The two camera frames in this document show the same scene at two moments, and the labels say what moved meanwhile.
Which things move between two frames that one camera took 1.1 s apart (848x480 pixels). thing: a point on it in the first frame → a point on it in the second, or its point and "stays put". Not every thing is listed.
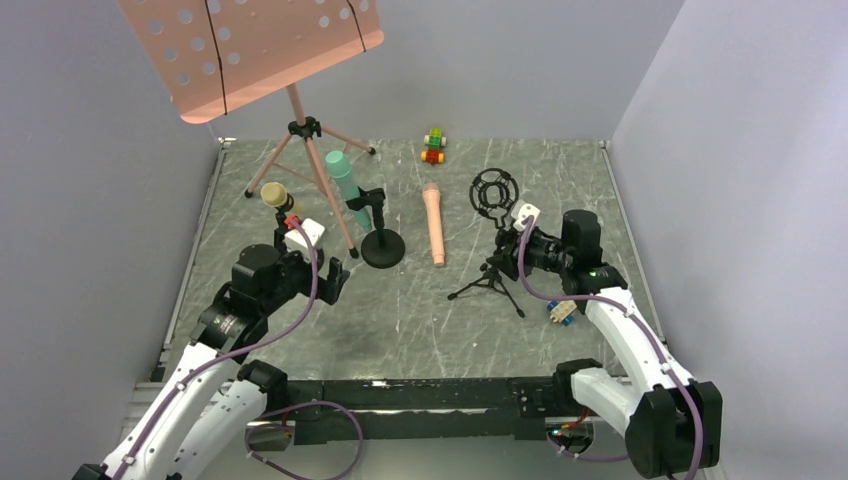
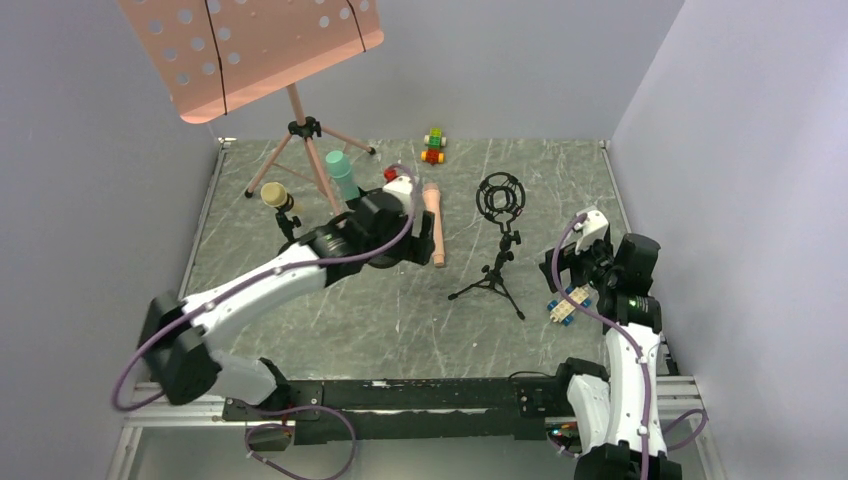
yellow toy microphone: x=273 y=194 stays put
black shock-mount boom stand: x=492 y=192 stays put
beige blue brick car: x=561 y=311 stays put
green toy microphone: x=341 y=171 stays put
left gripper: x=325 y=283 → x=424 y=237
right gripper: x=515 y=245 → x=559 y=270
